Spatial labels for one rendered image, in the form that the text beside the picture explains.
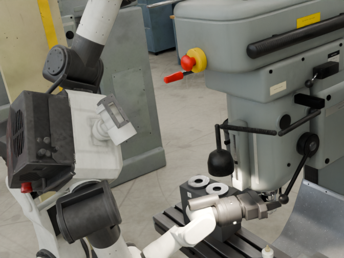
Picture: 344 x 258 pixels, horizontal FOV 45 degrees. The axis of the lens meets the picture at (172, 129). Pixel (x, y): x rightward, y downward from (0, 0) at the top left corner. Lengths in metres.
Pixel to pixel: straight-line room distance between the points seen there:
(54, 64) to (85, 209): 0.41
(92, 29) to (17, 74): 1.47
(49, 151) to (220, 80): 0.49
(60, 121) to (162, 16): 7.52
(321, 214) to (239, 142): 0.67
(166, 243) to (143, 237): 2.02
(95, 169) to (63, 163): 0.09
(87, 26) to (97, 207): 0.50
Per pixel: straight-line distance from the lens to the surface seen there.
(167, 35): 8.69
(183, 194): 1.76
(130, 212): 3.65
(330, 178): 1.73
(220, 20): 0.97
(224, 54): 0.98
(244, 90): 1.11
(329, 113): 1.30
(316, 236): 1.77
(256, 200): 1.37
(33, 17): 2.66
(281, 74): 1.10
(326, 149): 1.34
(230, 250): 1.70
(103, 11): 1.23
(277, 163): 1.22
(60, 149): 1.11
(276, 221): 3.38
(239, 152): 1.21
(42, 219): 1.50
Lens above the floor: 2.03
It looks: 24 degrees down
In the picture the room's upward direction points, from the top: 8 degrees counter-clockwise
